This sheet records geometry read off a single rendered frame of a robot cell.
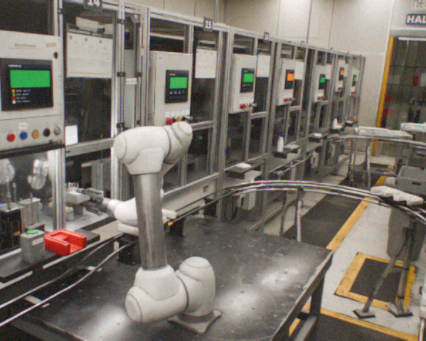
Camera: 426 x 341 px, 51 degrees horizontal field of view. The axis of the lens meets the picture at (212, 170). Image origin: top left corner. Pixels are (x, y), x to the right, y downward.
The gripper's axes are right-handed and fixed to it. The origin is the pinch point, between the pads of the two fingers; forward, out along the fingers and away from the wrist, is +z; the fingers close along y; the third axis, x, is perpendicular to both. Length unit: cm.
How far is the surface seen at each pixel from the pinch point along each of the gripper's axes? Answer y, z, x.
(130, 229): -14.6, -24.8, -11.3
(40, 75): 64, -7, 34
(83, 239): -6.0, -28.3, 27.0
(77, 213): -12.2, 5.9, -3.4
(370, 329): -92, -146, -135
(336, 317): -94, -121, -137
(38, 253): -8, -22, 47
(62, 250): -8.0, -26.6, 37.4
